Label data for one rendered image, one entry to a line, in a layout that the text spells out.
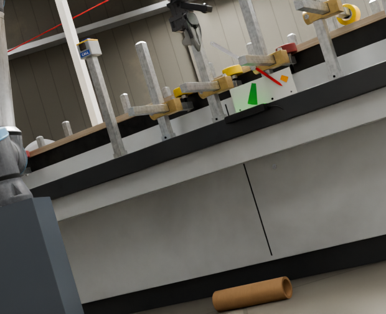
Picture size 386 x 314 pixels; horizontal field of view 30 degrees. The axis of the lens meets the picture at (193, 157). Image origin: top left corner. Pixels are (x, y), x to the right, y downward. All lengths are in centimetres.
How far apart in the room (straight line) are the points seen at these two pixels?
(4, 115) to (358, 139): 132
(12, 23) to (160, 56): 174
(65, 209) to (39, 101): 505
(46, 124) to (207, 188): 530
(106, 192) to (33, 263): 86
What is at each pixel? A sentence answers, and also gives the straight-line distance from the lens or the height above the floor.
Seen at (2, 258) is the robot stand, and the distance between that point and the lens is 239.
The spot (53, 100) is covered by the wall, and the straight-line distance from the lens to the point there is 826.
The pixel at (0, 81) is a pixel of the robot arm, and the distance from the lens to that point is 268.
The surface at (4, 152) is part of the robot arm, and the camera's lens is 246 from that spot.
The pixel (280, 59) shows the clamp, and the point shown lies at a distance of 265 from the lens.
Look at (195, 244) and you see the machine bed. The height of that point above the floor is 24.
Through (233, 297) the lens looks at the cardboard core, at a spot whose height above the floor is 5.
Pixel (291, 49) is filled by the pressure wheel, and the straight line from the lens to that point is 280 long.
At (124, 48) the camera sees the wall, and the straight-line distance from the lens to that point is 820.
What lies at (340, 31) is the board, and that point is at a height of 88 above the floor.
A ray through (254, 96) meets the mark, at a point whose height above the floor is 74.
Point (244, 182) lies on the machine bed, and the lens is 300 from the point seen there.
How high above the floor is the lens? 46
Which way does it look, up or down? 3 degrees up
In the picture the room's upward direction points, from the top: 17 degrees counter-clockwise
